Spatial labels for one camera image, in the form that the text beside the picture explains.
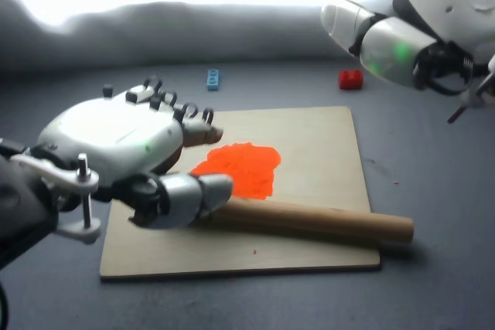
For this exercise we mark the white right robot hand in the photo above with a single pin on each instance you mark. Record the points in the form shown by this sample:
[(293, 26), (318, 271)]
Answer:
[(444, 5)]

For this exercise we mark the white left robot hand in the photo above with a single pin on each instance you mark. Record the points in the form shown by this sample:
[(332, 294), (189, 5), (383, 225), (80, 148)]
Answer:
[(112, 133)]

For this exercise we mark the red two-stud toy block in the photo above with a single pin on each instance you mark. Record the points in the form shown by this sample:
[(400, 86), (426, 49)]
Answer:
[(352, 80)]

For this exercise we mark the grey table cloth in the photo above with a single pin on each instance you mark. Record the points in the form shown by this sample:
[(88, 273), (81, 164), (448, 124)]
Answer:
[(425, 191)]

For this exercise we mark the white draped backdrop sheet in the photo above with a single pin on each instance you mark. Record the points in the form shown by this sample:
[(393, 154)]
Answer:
[(193, 36)]

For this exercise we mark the light wooden board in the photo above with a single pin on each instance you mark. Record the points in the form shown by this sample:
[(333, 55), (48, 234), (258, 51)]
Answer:
[(317, 152)]

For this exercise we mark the orange play dough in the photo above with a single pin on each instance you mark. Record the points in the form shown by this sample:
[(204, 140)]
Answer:
[(247, 167)]

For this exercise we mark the light blue toy block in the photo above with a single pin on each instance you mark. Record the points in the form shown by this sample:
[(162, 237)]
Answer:
[(214, 80)]

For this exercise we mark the wooden rolling pin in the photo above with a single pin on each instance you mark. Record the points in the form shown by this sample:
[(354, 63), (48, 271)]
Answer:
[(309, 220)]

